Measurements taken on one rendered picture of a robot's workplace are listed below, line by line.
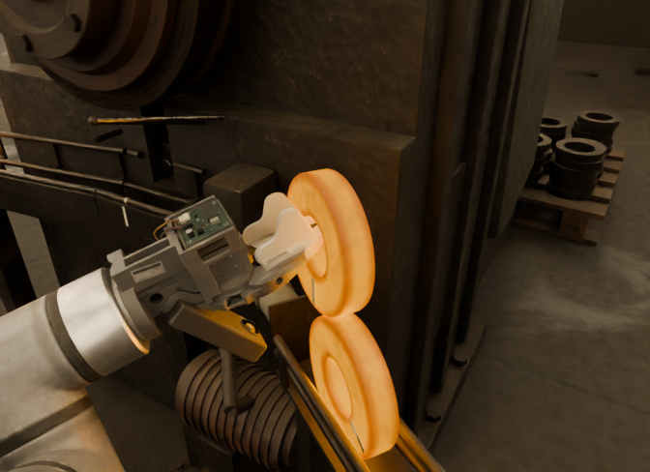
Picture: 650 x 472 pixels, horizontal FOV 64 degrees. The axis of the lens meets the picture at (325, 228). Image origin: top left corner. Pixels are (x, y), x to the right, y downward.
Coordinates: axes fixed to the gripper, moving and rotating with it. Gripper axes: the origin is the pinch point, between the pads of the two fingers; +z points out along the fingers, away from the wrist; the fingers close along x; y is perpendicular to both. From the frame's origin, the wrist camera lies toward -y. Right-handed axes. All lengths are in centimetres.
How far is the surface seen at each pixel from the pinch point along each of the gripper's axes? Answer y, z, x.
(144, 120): 5.1, -11.2, 37.5
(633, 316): -121, 102, 38
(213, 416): -32.3, -22.1, 13.7
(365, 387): -9.6, -4.4, -12.3
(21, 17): 22, -20, 47
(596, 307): -119, 95, 47
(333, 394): -17.4, -6.5, -5.2
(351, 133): -4.1, 14.6, 23.2
